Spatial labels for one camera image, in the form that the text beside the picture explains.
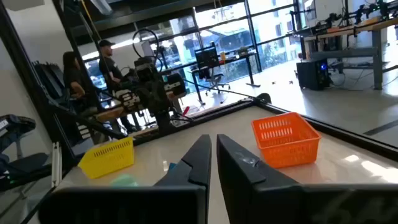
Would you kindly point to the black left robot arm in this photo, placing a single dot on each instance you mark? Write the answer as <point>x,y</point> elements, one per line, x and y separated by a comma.
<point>152,93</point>

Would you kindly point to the black padded stand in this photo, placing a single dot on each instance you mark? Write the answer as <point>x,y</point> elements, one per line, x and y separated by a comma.
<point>18,168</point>

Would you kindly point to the mint green T-shaped block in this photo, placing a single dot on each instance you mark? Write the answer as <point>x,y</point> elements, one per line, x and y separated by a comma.
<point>123,181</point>

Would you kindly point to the black computer tower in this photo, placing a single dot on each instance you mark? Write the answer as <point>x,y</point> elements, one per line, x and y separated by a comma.
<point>312,74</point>

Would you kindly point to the orange plastic basket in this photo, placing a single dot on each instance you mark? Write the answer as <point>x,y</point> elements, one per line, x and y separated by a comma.
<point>286,149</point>

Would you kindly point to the yellow plastic basket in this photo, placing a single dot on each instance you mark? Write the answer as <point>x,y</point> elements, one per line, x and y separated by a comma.
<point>105,161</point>

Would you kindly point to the black clamp knob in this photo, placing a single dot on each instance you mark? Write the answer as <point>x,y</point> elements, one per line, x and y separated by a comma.
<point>264,98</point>

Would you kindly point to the black office desk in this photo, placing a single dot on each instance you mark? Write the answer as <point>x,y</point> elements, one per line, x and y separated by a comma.
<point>248,67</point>

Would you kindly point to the person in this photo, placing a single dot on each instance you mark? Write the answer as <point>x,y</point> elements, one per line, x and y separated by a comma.
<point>73,77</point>
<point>109,68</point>

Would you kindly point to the blue block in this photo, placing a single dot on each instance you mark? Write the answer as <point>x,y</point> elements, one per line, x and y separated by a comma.
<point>172,166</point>

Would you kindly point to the wooden workbench with grey legs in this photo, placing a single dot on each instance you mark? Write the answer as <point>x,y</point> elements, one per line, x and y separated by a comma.
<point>377,56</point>

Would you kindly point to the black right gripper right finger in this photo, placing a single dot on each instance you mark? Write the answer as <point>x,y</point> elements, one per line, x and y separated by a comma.
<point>264,202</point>

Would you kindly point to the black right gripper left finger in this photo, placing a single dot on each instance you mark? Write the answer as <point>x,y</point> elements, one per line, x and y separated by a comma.
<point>174,205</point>

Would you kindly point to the silver aluminium bar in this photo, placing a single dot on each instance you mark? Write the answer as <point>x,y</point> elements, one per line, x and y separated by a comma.
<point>56,165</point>

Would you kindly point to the black office chair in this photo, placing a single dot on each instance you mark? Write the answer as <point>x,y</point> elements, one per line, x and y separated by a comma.
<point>214,79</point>

